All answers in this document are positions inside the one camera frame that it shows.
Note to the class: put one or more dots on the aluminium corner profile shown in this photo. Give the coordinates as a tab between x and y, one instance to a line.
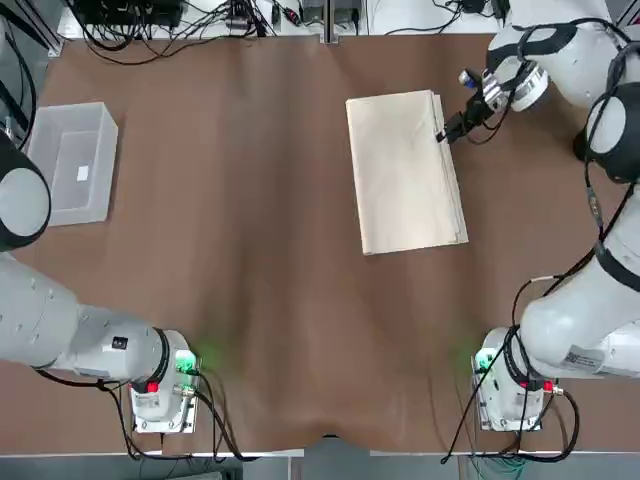
52	45
627	17

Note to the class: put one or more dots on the black power supply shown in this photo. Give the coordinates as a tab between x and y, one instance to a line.
312	10
350	10

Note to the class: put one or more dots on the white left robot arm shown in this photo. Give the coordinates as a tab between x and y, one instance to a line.
40	310

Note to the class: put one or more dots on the clear plastic bin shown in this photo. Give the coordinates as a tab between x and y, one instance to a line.
100	165

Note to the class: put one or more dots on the black electronics box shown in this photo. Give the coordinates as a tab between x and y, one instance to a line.
130	12

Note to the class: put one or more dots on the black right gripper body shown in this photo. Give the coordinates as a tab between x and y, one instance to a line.
475	114

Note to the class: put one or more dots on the aluminium camera post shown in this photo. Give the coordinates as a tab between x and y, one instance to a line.
331	25

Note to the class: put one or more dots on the black usb hub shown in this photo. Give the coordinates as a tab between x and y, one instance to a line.
237	22

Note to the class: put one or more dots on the beige tablecloth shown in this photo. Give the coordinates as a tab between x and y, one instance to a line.
400	175

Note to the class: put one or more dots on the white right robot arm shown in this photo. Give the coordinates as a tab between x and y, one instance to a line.
565	330

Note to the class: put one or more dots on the white square label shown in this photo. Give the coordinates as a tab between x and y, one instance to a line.
83	172

